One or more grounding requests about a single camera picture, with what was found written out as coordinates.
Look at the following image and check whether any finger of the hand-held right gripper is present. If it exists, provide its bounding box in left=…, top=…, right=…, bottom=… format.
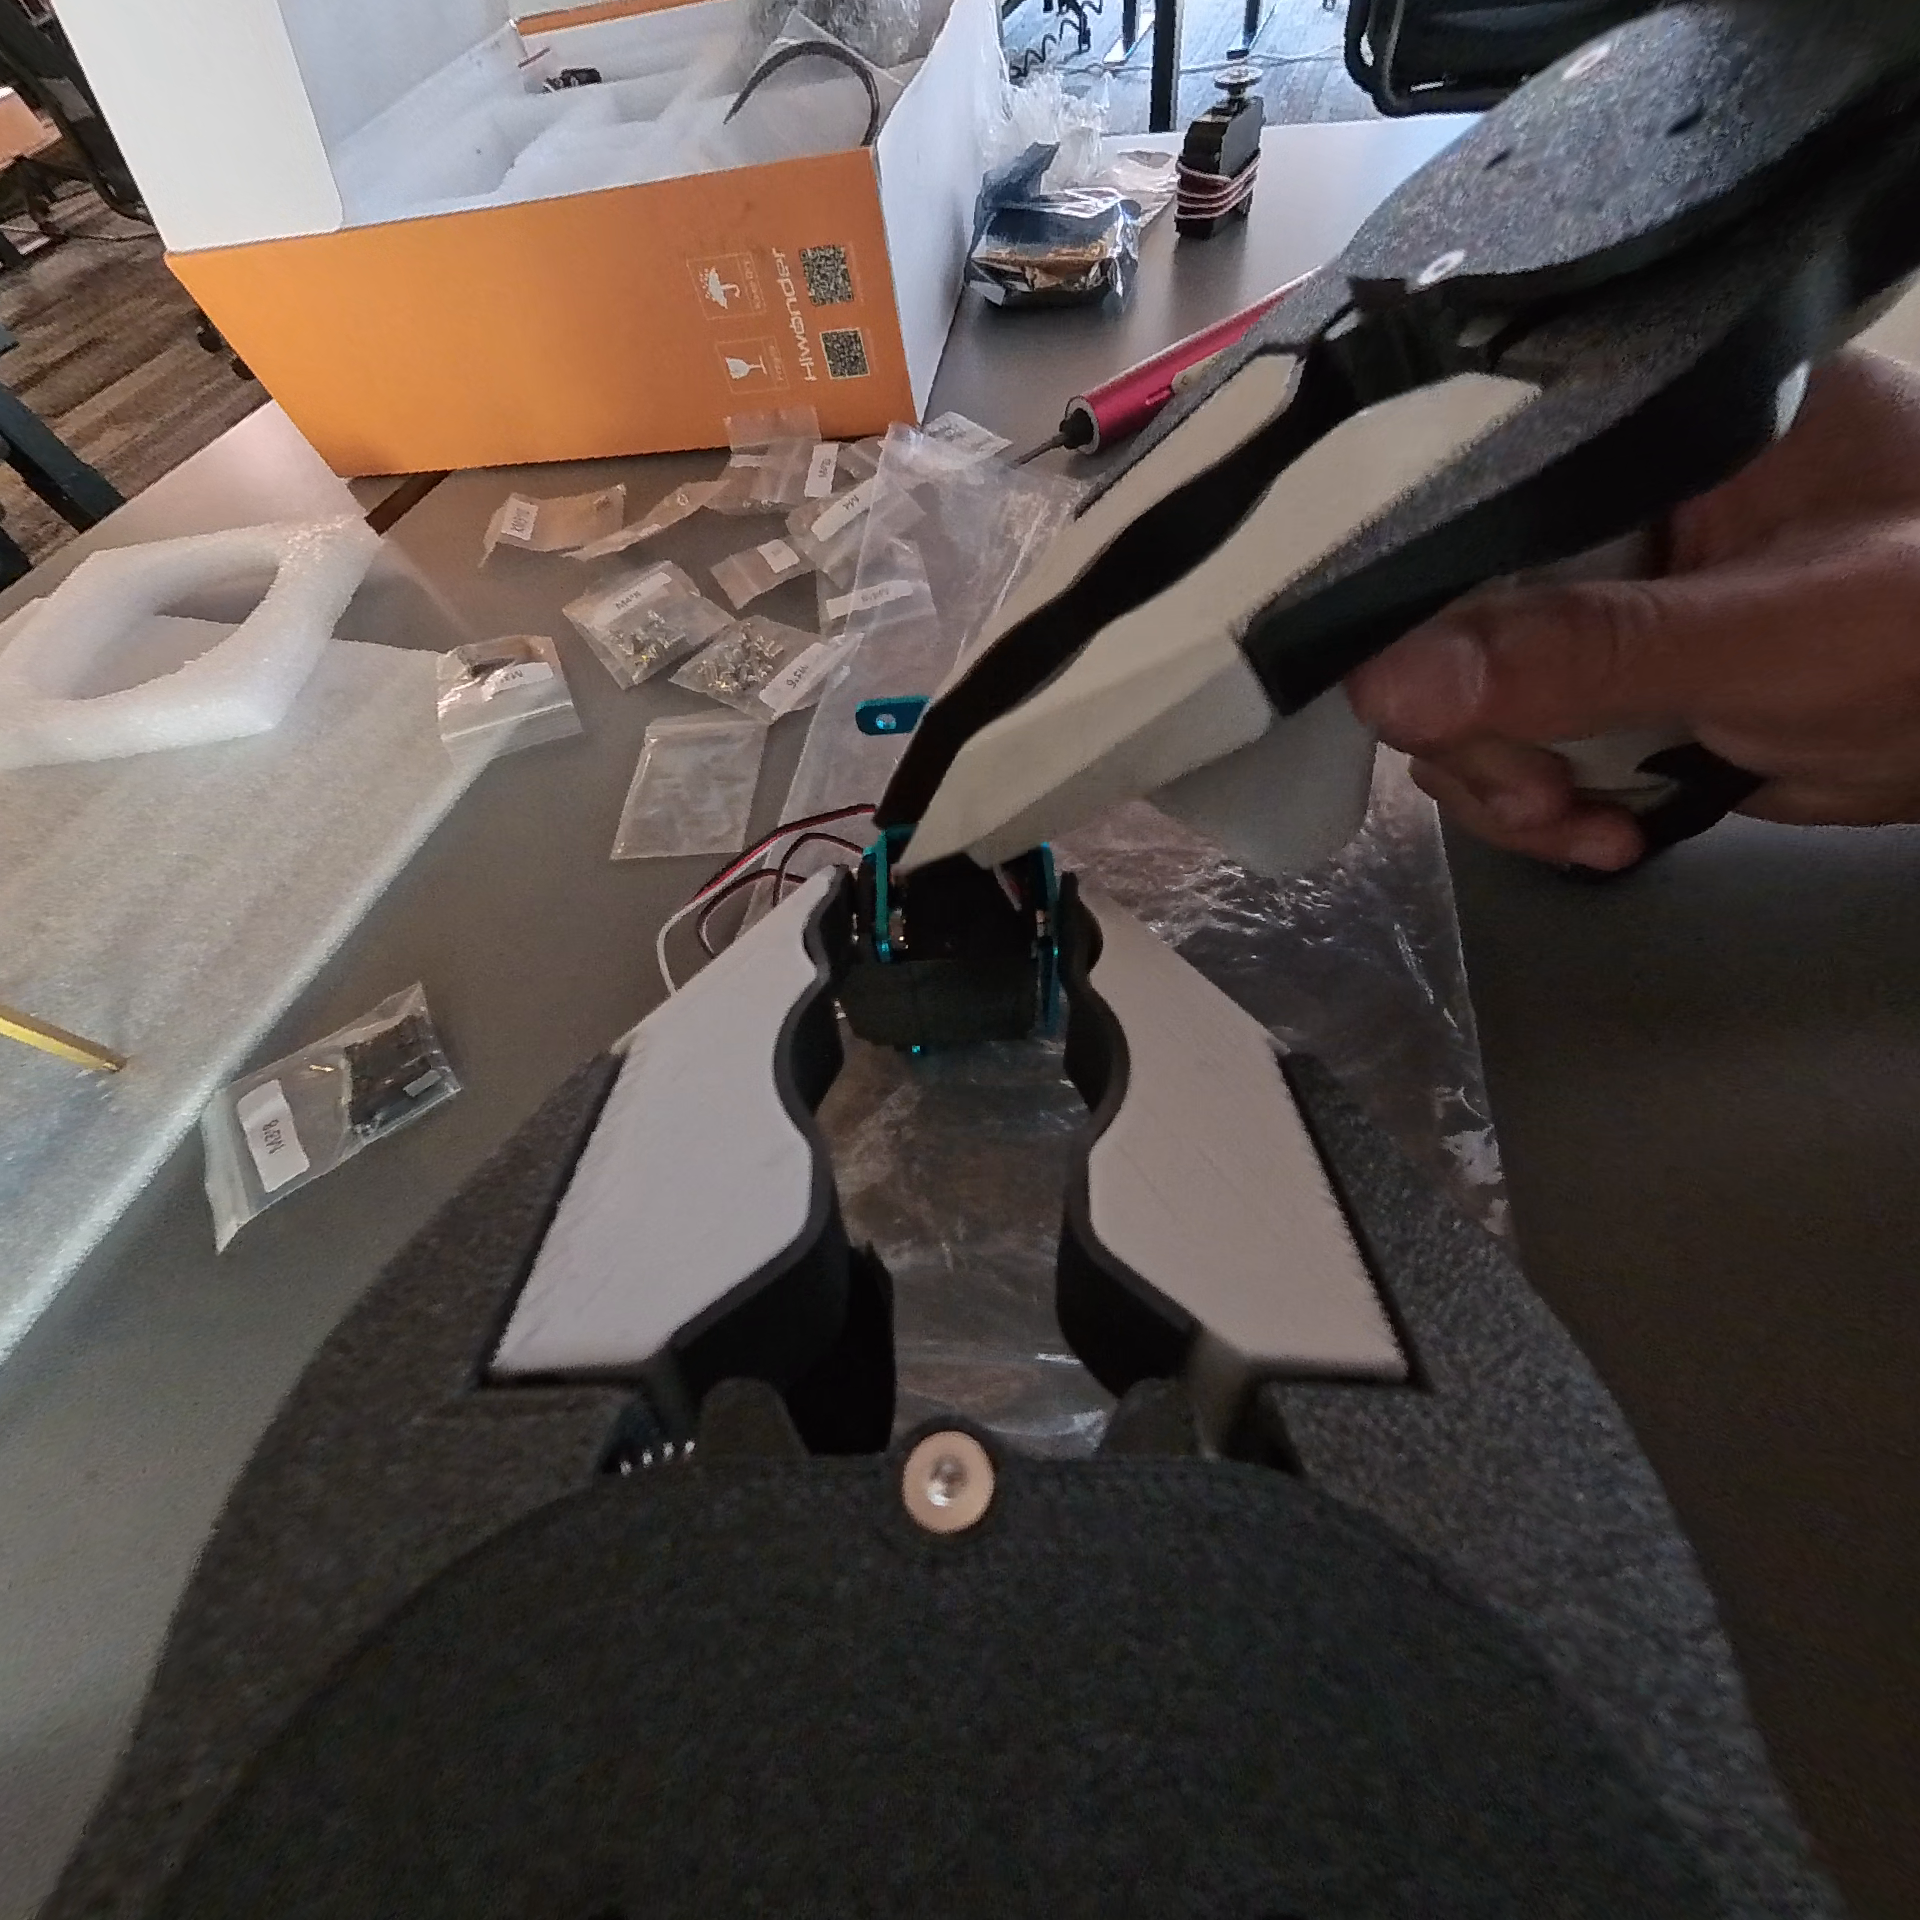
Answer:
left=870, top=351, right=1306, bottom=832
left=895, top=373, right=1548, bottom=876

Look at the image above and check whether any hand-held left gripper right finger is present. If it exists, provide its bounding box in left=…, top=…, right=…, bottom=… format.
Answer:
left=1056, top=885, right=1416, bottom=1460

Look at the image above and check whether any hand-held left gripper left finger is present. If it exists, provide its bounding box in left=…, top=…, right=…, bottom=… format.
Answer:
left=479, top=867, right=840, bottom=1383

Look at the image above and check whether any black servo with blue mount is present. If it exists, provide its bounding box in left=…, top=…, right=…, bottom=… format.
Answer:
left=831, top=846, right=1074, bottom=1059

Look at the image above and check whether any person's right hand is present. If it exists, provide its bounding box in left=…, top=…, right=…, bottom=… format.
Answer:
left=1343, top=360, right=1920, bottom=874

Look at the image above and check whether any red electric screwdriver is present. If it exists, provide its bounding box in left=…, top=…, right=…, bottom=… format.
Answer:
left=1018, top=273, right=1325, bottom=461

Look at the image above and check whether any large clear plastic bag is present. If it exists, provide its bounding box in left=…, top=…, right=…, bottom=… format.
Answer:
left=779, top=631, right=1509, bottom=1463

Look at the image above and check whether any dark packet of parts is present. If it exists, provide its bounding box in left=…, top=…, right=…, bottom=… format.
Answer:
left=966, top=142, right=1179, bottom=311

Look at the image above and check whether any black office chair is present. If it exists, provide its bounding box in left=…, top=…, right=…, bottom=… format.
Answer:
left=1338, top=0, right=1630, bottom=118

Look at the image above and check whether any clear bag with black parts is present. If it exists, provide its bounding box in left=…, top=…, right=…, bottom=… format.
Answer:
left=200, top=982, right=461, bottom=1255

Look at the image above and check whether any pile of small screw bags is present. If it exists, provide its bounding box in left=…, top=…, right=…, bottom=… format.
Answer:
left=434, top=402, right=1086, bottom=865

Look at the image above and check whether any white foam sheet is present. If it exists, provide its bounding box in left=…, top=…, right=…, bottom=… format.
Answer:
left=0, top=525, right=511, bottom=1367

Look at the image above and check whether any white foam box insert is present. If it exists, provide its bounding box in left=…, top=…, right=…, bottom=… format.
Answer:
left=329, top=0, right=962, bottom=228

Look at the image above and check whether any orange cardboard box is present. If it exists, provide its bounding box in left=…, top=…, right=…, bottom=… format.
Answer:
left=44, top=0, right=1005, bottom=481

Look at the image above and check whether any black servo with wound wire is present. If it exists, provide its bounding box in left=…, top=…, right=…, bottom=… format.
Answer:
left=1168, top=64, right=1271, bottom=243

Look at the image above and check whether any black curved cable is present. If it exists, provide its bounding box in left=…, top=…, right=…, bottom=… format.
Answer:
left=725, top=39, right=885, bottom=148

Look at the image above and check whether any white foam frame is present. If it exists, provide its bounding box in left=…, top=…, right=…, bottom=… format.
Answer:
left=0, top=524, right=384, bottom=771

